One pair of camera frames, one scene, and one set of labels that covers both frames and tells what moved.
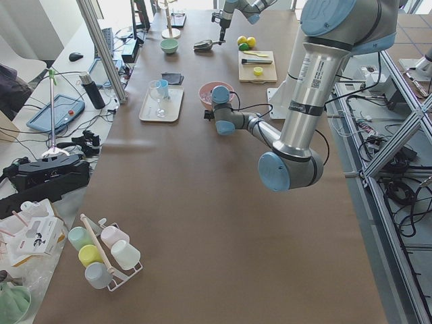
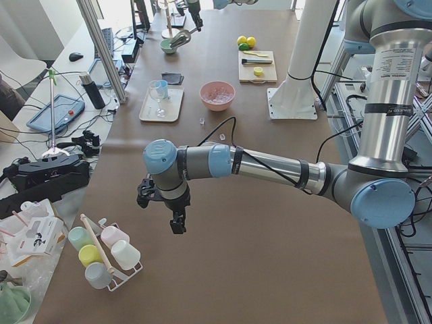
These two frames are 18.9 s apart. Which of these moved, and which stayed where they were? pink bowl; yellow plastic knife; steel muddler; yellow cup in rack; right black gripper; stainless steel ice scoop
Moved: stainless steel ice scoop; right black gripper
Stayed: yellow plastic knife; steel muddler; pink bowl; yellow cup in rack
